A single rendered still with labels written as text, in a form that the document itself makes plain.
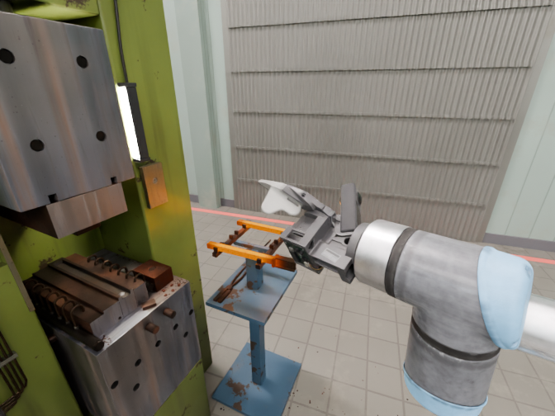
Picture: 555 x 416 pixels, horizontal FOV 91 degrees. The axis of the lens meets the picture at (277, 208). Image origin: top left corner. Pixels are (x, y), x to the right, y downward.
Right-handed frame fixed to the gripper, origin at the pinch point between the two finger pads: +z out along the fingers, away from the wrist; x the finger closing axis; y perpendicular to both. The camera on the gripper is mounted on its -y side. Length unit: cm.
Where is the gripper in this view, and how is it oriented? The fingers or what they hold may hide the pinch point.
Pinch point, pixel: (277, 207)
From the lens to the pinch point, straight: 52.6
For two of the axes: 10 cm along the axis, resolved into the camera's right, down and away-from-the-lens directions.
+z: -6.9, -2.2, 6.9
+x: 3.9, 7.0, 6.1
